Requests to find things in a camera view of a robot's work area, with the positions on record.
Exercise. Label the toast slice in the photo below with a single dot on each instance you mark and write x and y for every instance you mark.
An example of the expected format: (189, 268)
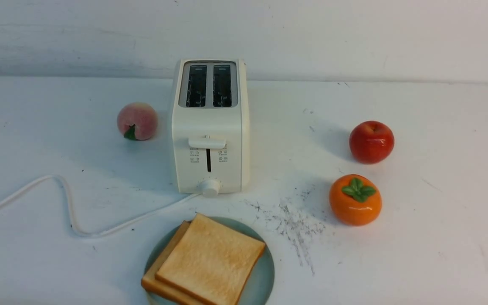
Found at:
(161, 252)
(211, 262)

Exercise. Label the orange persimmon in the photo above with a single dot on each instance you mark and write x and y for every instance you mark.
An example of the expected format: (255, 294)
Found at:
(355, 200)

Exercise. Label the light green round plate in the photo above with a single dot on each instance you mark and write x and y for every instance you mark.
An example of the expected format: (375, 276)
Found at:
(262, 278)

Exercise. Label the white two-slot toaster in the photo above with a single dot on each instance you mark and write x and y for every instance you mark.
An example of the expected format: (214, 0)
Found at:
(209, 126)

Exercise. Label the red apple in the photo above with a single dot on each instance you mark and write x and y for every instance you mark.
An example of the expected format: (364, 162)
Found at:
(371, 142)

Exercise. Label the pink peach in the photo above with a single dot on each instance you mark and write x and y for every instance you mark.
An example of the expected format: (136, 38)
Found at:
(137, 121)

